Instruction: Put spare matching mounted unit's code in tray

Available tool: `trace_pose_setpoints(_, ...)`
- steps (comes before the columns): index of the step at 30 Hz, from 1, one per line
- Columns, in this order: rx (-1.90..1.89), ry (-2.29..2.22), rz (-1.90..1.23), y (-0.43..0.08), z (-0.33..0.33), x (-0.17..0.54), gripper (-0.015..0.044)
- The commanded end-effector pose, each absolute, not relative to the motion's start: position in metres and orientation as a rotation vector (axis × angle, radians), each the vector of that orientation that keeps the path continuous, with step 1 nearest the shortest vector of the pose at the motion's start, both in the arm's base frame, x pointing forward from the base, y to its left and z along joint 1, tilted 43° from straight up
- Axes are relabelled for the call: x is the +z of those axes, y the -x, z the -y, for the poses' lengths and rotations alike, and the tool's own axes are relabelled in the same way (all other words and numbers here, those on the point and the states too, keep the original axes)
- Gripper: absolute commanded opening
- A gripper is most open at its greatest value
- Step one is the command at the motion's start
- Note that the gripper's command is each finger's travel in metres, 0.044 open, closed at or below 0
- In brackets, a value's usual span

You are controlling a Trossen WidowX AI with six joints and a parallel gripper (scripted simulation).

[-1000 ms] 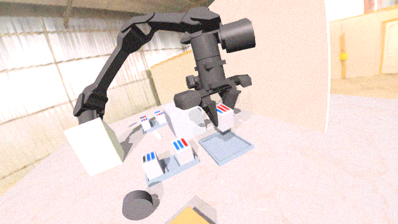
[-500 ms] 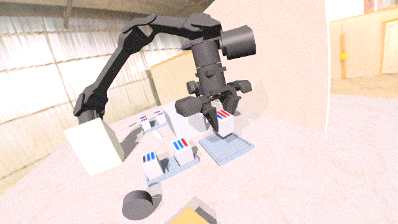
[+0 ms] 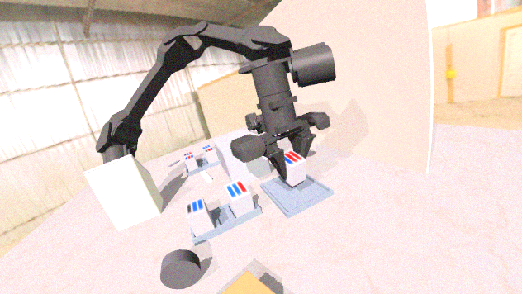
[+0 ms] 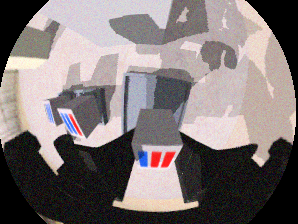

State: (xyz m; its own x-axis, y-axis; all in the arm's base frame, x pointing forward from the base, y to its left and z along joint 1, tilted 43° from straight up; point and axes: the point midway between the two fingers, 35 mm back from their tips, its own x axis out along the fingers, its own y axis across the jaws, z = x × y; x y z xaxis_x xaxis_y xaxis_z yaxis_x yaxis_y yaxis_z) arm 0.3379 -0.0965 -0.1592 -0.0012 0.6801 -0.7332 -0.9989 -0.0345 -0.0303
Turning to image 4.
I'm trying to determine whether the grey cylinder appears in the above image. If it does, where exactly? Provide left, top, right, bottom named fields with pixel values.
left=56, top=133, right=73, bottom=144

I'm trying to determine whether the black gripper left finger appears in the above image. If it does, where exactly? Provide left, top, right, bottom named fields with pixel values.
left=53, top=127, right=136, bottom=202

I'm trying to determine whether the white flat panel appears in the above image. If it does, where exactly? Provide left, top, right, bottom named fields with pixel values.
left=223, top=0, right=297, bottom=168

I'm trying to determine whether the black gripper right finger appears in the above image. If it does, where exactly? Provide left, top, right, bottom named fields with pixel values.
left=174, top=132, right=259, bottom=204

